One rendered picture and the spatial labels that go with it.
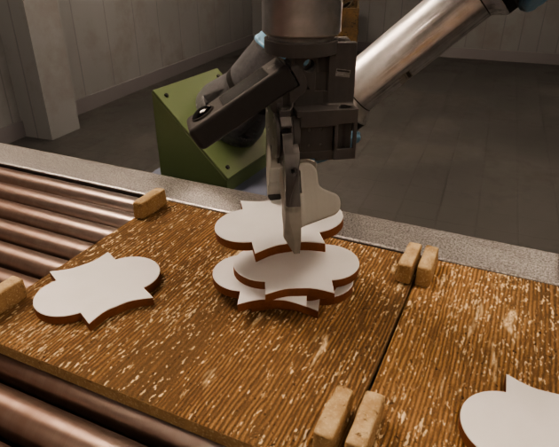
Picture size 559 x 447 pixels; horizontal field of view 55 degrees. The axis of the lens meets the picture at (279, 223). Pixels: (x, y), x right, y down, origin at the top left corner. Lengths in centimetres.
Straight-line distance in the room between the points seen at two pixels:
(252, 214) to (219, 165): 41
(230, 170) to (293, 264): 44
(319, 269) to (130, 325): 21
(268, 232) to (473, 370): 24
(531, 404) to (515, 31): 670
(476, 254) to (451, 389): 29
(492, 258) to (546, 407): 30
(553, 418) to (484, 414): 6
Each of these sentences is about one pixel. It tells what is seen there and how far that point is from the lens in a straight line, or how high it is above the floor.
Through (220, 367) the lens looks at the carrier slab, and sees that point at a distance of 53.
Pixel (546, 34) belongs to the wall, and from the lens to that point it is 714.
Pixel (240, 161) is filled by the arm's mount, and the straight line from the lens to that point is 106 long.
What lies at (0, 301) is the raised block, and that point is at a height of 95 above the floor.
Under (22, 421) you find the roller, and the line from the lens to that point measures 56.
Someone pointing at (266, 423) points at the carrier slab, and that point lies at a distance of 48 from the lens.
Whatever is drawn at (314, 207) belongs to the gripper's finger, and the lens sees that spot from 54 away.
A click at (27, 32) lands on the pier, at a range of 410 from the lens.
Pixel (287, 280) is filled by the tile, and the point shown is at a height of 97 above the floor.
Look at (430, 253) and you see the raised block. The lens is 67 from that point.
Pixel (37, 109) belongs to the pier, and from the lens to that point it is 424.
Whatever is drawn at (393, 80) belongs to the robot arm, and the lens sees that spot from 92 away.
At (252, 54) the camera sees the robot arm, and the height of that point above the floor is 112.
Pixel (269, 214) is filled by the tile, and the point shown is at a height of 102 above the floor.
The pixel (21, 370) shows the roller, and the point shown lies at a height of 91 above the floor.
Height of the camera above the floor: 130
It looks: 28 degrees down
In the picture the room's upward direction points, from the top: straight up
